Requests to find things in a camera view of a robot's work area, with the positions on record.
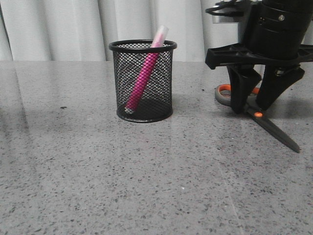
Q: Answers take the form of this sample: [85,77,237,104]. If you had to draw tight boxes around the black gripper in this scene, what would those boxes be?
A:
[205,43,313,114]

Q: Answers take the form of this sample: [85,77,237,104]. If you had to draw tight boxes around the grey orange scissors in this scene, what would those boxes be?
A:
[215,84,300,153]

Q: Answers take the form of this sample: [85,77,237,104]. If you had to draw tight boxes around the pink marker pen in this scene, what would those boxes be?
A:
[124,25,169,114]

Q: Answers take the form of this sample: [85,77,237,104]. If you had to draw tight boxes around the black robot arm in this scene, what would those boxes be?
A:
[205,0,313,113]

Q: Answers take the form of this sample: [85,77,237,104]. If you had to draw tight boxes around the black mesh pen cup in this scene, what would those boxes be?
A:
[109,40,177,123]

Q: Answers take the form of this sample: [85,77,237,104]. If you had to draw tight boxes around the grey curtain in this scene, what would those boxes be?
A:
[0,0,313,62]

